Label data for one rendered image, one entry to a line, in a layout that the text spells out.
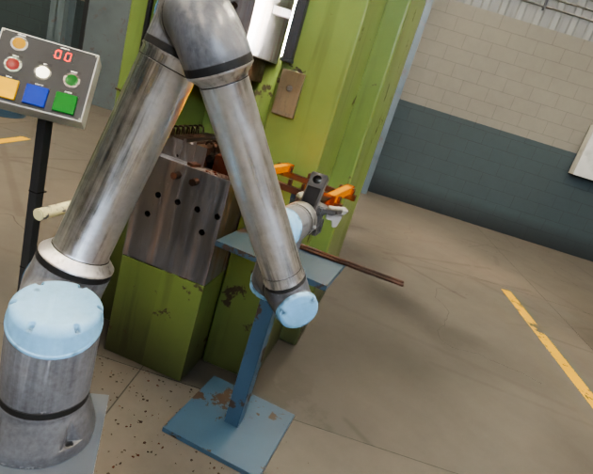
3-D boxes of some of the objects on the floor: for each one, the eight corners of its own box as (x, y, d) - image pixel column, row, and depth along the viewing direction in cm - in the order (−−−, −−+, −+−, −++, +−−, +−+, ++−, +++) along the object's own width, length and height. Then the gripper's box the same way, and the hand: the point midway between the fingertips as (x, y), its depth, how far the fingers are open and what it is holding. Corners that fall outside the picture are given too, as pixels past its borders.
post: (21, 319, 213) (51, 75, 180) (13, 316, 214) (42, 72, 181) (27, 315, 217) (58, 76, 184) (21, 312, 217) (50, 73, 185)
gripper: (262, 222, 125) (287, 211, 143) (330, 250, 120) (348, 234, 139) (270, 192, 122) (296, 183, 141) (341, 218, 118) (358, 207, 136)
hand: (325, 199), depth 139 cm, fingers open, 14 cm apart
